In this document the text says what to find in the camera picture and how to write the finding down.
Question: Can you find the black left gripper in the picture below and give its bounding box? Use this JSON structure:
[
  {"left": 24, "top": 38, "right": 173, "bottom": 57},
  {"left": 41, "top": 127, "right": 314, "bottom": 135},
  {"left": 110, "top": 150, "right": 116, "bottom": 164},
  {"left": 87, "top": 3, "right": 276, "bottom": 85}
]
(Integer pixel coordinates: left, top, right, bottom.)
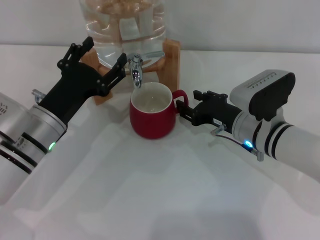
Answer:
[{"left": 38, "top": 36, "right": 128, "bottom": 129}]

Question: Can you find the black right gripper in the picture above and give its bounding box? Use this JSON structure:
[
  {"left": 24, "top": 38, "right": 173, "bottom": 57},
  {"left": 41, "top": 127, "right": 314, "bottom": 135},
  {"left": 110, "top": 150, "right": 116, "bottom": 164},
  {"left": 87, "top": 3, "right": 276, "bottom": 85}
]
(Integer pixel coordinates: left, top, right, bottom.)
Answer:
[{"left": 175, "top": 89, "right": 244, "bottom": 134}]

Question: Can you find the red ceramic cup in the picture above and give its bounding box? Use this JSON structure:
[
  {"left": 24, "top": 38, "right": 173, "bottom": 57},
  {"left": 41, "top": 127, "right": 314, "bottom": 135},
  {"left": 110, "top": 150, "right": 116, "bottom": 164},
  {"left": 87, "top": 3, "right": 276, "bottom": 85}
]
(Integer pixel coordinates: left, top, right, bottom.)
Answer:
[{"left": 129, "top": 81, "right": 190, "bottom": 140}]

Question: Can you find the chrome faucet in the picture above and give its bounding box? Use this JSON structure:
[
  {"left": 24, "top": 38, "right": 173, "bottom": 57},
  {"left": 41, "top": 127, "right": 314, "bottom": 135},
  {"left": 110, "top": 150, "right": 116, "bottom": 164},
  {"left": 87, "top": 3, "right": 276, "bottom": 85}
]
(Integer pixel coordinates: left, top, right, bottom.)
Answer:
[{"left": 127, "top": 50, "right": 165, "bottom": 90}]

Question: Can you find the glass water dispenser jar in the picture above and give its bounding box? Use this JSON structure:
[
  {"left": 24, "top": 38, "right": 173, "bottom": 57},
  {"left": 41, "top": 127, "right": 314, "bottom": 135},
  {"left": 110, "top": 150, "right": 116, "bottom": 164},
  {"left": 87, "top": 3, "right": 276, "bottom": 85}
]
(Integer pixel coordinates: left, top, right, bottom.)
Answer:
[{"left": 79, "top": 0, "right": 167, "bottom": 70}]

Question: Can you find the silver metal connector plug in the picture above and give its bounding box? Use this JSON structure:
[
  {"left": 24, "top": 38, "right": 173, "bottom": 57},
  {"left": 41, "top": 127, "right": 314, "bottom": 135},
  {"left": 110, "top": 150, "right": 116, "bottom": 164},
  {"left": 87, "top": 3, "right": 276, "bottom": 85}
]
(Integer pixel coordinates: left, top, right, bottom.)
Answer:
[
  {"left": 31, "top": 88, "right": 46, "bottom": 103},
  {"left": 210, "top": 124, "right": 227, "bottom": 136}
]

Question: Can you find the wooden dispenser stand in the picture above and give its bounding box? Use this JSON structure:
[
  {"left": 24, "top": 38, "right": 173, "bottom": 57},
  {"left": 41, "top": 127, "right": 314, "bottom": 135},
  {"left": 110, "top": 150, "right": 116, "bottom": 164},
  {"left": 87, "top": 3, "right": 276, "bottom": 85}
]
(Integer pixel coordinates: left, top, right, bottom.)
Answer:
[{"left": 81, "top": 39, "right": 181, "bottom": 106}]

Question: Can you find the thin dark cable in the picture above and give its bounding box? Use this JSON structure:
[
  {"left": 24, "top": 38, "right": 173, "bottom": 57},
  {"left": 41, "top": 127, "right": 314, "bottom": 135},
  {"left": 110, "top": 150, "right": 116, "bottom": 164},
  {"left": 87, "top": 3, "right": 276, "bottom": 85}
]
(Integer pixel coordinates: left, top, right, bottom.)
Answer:
[{"left": 214, "top": 134, "right": 265, "bottom": 162}]

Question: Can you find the grey black wrist camera box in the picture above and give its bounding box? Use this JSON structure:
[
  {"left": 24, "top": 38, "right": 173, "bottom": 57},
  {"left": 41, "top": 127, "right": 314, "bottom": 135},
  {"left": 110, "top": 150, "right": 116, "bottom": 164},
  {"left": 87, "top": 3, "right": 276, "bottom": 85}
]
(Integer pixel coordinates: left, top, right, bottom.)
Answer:
[{"left": 229, "top": 70, "right": 296, "bottom": 122}]

